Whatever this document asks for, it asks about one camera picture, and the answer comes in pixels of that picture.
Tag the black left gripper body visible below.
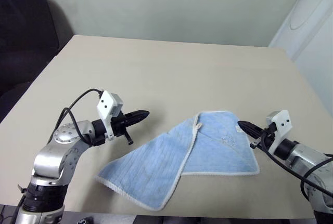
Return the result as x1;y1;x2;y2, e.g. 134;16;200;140
110;113;135;147

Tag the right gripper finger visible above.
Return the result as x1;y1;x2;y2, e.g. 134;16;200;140
237;120;262;134
238;123;259;139

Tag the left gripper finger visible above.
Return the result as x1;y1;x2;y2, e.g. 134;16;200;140
124;110;151;121
125;116;149;129

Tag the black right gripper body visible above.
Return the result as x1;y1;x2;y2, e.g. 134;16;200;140
250;125;276;150

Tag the light blue towel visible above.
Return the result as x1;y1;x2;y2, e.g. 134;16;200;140
95;109;261;212

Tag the white panelled door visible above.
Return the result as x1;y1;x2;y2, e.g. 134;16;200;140
267;0;333;84

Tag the dark upholstered chair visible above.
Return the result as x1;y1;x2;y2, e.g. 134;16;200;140
0;0;76;123

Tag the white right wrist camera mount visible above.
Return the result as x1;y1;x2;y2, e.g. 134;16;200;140
265;109;292;156

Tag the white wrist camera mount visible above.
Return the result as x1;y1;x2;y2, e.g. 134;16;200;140
96;90;125;141
265;109;292;156

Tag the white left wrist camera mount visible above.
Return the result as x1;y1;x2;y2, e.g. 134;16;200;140
96;90;125;141

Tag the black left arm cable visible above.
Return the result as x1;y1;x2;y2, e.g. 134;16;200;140
48;88;104;147

